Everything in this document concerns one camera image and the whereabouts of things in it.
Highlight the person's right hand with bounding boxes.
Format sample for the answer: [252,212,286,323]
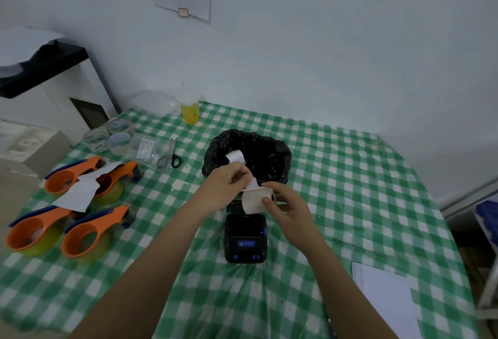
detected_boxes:
[261,181,324,254]

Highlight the person's left hand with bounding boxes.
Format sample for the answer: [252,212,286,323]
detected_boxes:
[194,162,254,217]

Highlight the white label paper roll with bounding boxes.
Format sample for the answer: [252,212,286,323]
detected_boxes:
[226,150,277,215]

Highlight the person's left forearm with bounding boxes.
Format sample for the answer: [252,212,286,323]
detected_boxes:
[69,199,212,339]

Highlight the person's right forearm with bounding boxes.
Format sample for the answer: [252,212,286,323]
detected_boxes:
[301,236,399,339]

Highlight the black bin bag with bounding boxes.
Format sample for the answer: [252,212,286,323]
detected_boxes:
[202,129,293,186]

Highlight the black label printer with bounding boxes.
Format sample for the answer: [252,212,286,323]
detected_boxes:
[224,202,269,265]

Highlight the green checked tablecloth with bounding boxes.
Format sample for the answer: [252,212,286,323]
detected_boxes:
[0,102,481,339]

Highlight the plastic cup with yellow drink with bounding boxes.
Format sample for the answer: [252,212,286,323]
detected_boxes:
[177,80,201,126]

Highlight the clear plastic zip bag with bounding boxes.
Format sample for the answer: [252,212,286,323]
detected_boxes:
[126,133,178,174]

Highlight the orange tape dispenser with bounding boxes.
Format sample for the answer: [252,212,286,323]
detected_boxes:
[93,161,144,206]
[61,205,136,262]
[5,205,75,258]
[44,155,107,196]

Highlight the white notepad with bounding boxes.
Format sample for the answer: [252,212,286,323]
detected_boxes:
[351,261,423,339]

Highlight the white paper sheet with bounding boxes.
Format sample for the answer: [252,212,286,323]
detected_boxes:
[51,161,123,213]

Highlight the black and white cabinet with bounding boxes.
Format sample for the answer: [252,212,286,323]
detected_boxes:
[0,27,120,146]

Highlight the blue bag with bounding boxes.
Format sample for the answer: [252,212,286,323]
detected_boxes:
[474,199,498,251]

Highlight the white metal rack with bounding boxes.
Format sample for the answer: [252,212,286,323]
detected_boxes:
[441,181,498,321]

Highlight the white sheet on cabinet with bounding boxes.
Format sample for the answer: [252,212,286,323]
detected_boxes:
[0,26,65,79]

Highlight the black handled scissors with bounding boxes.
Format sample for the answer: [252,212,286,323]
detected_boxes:
[156,137,183,170]

